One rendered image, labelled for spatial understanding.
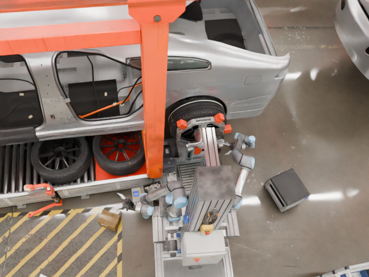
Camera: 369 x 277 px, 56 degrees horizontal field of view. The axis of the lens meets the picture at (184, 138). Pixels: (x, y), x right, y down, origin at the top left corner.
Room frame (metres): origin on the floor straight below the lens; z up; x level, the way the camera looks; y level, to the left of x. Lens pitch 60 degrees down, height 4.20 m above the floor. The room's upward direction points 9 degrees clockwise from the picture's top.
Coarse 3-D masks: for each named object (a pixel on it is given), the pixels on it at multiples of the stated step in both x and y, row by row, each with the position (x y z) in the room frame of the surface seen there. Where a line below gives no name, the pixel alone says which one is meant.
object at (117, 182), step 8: (128, 176) 1.53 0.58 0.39; (136, 176) 1.55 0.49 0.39; (144, 176) 1.56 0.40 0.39; (80, 184) 1.35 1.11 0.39; (88, 184) 1.36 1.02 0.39; (96, 184) 1.38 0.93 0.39; (104, 184) 1.40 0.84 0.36; (112, 184) 1.43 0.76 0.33; (120, 184) 1.46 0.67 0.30; (16, 192) 1.14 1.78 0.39; (24, 192) 1.15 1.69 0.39; (32, 192) 1.17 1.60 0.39; (40, 192) 1.18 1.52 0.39; (64, 192) 1.25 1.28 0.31; (0, 200) 1.04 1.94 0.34; (8, 200) 1.06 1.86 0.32
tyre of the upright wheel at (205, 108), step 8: (200, 96) 2.26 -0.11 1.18; (208, 96) 2.30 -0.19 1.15; (176, 104) 2.18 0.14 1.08; (192, 104) 2.14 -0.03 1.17; (200, 104) 2.15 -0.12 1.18; (208, 104) 2.17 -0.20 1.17; (216, 104) 2.23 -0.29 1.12; (176, 112) 2.09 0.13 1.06; (184, 112) 2.06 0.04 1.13; (192, 112) 2.05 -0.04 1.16; (200, 112) 2.05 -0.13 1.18; (208, 112) 2.08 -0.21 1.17; (216, 112) 2.11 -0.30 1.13; (224, 112) 2.21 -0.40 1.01; (176, 120) 1.99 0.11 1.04; (184, 120) 1.99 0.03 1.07; (224, 120) 2.14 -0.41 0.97; (176, 128) 1.97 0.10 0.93
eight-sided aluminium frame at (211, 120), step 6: (192, 120) 1.97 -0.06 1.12; (198, 120) 2.00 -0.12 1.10; (210, 120) 2.01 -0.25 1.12; (192, 126) 1.93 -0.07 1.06; (222, 126) 2.04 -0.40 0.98; (180, 132) 1.89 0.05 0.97; (180, 138) 1.90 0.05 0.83; (216, 138) 2.04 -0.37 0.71; (180, 144) 1.90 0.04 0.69; (186, 144) 1.92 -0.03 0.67
